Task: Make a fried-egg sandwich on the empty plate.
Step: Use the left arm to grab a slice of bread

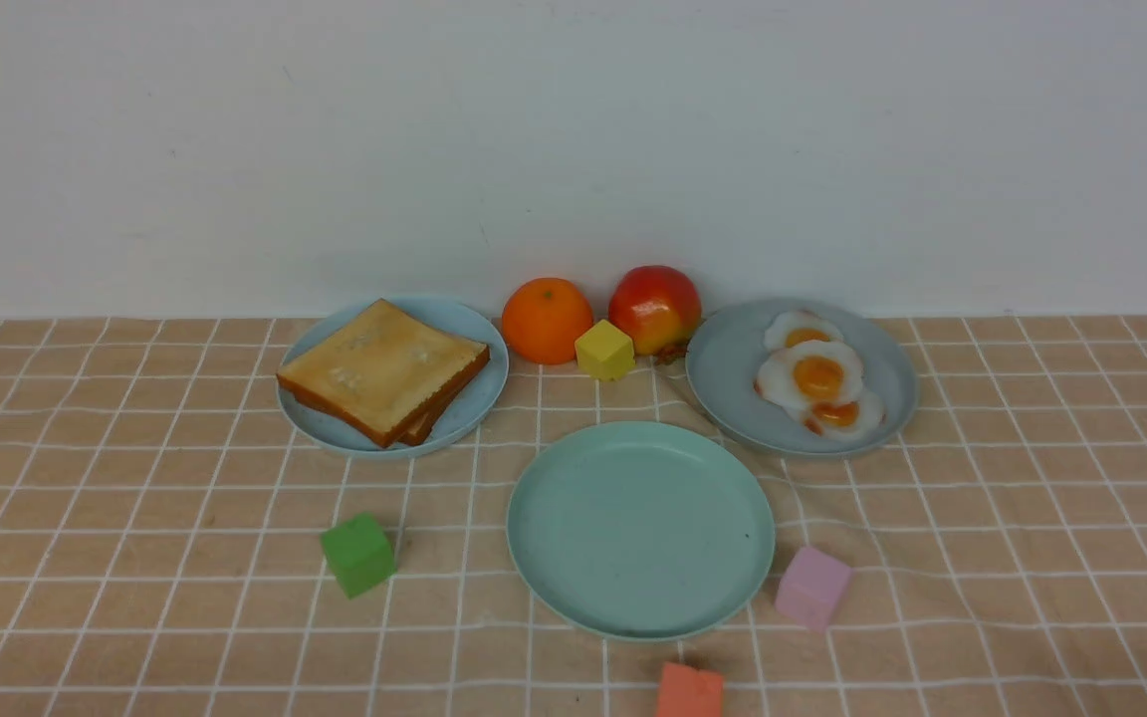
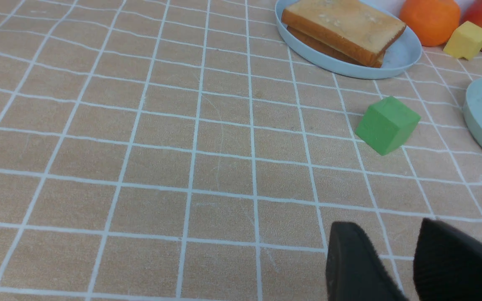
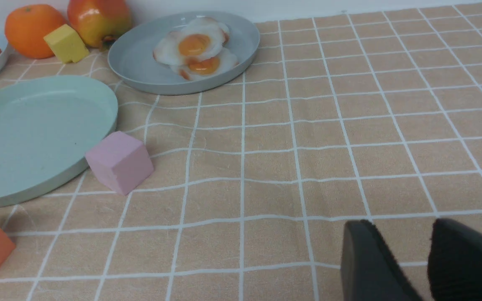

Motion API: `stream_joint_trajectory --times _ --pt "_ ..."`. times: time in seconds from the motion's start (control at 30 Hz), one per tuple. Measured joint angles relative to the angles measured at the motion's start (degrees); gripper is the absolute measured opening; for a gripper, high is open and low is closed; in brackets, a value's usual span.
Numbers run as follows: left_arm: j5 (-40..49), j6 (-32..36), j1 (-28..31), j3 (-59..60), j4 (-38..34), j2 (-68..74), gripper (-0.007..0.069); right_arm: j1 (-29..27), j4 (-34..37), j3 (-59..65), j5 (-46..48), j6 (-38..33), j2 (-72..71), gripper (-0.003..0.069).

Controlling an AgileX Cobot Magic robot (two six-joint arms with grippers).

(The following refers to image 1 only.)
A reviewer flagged green cube block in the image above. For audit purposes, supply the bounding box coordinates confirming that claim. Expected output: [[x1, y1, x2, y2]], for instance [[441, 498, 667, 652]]
[[320, 513, 397, 599]]

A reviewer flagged yellow cube block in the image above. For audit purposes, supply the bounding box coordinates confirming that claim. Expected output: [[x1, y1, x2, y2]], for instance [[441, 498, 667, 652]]
[[574, 321, 635, 381]]

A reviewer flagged red yellow apple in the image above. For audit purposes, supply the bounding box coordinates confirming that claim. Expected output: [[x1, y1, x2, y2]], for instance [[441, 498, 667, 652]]
[[608, 265, 704, 364]]

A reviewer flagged grey blue right plate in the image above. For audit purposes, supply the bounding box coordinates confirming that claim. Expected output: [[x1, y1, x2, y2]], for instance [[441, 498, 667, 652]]
[[687, 298, 921, 458]]

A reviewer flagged fried egg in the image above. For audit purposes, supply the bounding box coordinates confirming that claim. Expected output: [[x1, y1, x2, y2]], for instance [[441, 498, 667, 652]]
[[803, 389, 885, 443], [752, 341, 865, 412], [762, 310, 846, 353]]

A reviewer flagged orange fruit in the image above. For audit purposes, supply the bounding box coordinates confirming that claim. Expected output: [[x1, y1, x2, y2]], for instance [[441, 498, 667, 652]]
[[501, 276, 593, 364]]

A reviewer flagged teal centre plate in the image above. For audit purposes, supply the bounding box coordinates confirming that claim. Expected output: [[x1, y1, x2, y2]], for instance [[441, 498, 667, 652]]
[[505, 421, 777, 641]]

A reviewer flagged light blue left plate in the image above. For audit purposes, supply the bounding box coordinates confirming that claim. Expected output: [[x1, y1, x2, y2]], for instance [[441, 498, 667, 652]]
[[275, 296, 509, 460]]

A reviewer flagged pink cube block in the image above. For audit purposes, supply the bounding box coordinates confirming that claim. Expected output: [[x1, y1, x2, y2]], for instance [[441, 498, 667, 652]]
[[774, 546, 855, 632]]

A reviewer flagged orange-red cube block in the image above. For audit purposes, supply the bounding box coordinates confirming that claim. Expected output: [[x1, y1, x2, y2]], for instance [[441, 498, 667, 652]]
[[655, 662, 725, 717]]

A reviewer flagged beige checkered tablecloth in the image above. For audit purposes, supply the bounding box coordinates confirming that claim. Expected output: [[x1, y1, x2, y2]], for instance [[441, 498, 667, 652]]
[[0, 315, 1147, 716]]

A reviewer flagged toast slice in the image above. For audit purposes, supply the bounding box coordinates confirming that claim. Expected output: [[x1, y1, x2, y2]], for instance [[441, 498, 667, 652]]
[[276, 299, 491, 449], [399, 358, 490, 446]]

